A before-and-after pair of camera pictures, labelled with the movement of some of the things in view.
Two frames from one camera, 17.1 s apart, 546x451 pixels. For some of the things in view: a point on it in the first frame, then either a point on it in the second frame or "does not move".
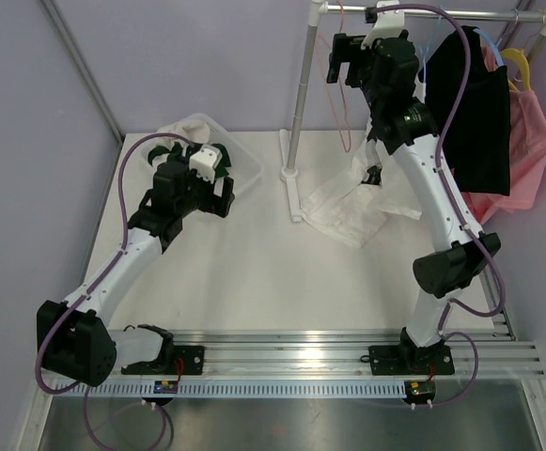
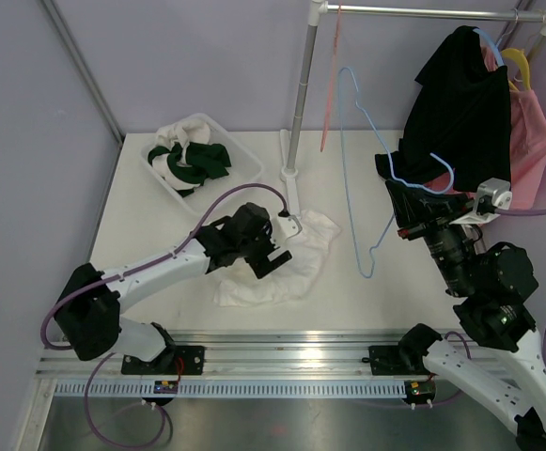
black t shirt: (477, 139) does not move
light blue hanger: (425, 49) -> (364, 112)
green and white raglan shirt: (177, 136) does not move
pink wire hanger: (340, 84) -> (322, 139)
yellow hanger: (519, 54) does not move
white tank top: (353, 211) -> (242, 287)
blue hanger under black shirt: (499, 56) does not move
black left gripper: (214, 204) -> (261, 265)
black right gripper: (348, 50) -> (416, 209)
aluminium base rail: (347, 352) does not move
